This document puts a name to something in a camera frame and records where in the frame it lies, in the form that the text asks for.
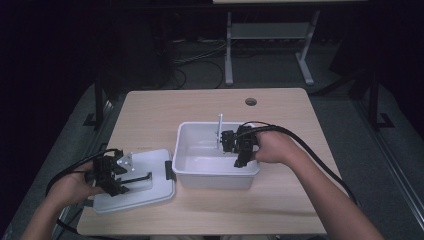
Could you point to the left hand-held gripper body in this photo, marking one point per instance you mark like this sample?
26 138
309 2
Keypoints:
105 168

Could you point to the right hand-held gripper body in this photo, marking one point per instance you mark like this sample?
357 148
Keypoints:
240 141

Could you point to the white box lid black latches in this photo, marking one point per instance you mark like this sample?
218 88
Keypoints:
150 196

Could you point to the white plastic storage box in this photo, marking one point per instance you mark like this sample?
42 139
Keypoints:
213 181

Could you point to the person's right hand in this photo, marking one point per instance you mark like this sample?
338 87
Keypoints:
275 148

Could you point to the person's left hand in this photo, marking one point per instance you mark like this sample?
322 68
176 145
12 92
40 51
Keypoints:
71 188

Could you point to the black metal stand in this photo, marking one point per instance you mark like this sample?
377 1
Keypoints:
99 100
374 100

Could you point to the aluminium floor rail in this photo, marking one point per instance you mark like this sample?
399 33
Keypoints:
95 136
389 160

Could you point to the grey metal table frame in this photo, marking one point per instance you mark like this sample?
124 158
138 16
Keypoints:
266 30

